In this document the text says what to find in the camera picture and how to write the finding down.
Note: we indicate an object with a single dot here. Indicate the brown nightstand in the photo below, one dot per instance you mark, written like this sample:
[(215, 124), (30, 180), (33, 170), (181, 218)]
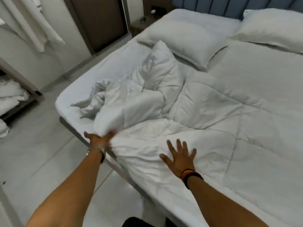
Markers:
[(139, 28)]

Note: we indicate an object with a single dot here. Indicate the white bed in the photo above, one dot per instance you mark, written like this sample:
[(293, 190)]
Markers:
[(113, 66)]

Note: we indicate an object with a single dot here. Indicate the white wardrobe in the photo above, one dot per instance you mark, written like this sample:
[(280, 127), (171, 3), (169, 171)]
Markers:
[(71, 44)]

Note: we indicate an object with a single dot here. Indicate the person's left forearm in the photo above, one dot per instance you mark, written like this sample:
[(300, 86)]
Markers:
[(68, 191)]

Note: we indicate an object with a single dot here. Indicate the brown door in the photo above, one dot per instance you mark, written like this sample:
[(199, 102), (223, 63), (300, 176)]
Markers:
[(99, 21)]

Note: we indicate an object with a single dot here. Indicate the silver wristwatch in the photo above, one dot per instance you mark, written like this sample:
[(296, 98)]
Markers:
[(95, 148)]

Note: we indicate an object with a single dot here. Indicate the blue padded headboard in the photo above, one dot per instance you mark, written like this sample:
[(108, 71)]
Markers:
[(213, 3)]

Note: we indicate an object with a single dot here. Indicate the black trousers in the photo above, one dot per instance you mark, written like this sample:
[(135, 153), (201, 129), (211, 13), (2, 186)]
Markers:
[(137, 223)]

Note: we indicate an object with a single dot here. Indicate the hanging white towels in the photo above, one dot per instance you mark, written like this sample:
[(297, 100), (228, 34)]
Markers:
[(40, 23)]

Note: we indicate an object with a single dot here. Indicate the pile of white linens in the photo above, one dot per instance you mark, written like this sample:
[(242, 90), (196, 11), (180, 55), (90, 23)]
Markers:
[(11, 96)]

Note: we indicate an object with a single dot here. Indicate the white quilted duvet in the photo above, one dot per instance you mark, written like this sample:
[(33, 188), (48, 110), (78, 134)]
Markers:
[(213, 130)]

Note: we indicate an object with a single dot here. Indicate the person's right forearm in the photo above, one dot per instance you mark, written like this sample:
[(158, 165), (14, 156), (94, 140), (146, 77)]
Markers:
[(220, 205)]

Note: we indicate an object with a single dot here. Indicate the black white small device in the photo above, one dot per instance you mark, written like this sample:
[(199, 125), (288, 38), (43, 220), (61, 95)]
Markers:
[(154, 9)]

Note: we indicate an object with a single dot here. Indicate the person's left hand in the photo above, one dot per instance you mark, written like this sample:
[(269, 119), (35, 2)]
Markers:
[(100, 140)]

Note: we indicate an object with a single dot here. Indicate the white pillow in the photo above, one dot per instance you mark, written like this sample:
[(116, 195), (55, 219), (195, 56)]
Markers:
[(272, 28), (189, 42)]

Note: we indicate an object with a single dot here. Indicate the person's right hand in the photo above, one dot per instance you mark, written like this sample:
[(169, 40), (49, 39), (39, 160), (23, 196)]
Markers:
[(182, 160)]

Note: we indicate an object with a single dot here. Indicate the black orange wristband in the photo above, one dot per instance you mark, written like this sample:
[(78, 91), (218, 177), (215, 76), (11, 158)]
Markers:
[(189, 177)]

